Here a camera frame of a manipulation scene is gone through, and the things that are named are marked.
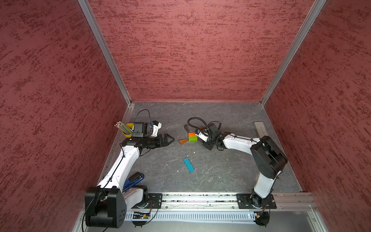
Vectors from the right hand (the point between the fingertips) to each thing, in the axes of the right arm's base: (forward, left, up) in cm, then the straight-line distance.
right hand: (206, 142), depth 96 cm
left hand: (-8, +23, +14) cm, 28 cm away
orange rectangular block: (+5, +9, +2) cm, 11 cm away
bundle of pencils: (+4, +52, +14) cm, 54 cm away
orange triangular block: (0, +16, +1) cm, 16 cm away
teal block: (-15, +12, -1) cm, 19 cm away
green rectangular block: (+1, +9, +3) cm, 9 cm away
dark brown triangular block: (+12, +13, 0) cm, 18 cm away
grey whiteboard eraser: (+9, -40, +1) cm, 41 cm away
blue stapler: (-25, +42, +5) cm, 49 cm away
